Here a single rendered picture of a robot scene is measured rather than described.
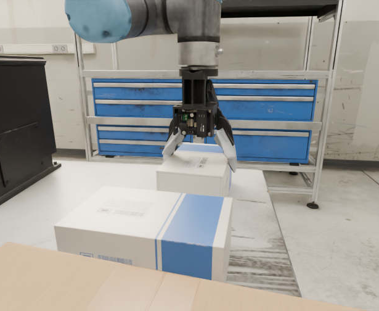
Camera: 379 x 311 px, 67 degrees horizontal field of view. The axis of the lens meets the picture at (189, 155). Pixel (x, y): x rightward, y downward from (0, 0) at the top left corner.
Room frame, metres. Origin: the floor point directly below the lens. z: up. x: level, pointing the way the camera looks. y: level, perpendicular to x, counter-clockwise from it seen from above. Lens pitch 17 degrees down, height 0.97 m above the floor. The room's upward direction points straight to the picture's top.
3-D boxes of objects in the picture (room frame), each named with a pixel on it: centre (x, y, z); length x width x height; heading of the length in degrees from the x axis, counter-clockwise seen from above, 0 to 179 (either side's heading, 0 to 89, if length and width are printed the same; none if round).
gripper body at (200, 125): (0.54, -0.02, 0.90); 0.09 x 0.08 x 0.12; 167
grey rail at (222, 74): (2.01, -0.07, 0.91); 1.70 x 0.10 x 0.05; 82
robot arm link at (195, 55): (0.54, -0.02, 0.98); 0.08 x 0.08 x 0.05
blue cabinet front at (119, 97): (2.04, 0.33, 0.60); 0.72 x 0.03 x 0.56; 82
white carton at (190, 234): (0.33, 0.05, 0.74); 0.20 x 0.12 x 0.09; 78
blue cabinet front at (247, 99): (1.93, -0.46, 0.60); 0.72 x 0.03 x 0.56; 82
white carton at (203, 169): (0.57, -0.02, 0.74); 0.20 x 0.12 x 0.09; 167
